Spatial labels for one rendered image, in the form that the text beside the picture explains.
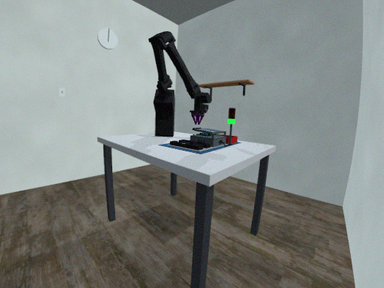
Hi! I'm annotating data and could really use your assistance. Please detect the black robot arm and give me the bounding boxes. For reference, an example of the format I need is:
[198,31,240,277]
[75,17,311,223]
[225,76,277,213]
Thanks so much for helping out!
[148,31,212,104]

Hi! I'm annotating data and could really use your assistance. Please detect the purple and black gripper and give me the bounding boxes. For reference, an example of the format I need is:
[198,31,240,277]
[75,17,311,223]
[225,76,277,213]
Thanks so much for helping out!
[190,103,206,125]

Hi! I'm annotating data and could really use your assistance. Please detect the red tray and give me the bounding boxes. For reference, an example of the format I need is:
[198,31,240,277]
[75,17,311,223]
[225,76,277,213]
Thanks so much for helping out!
[226,135,238,144]

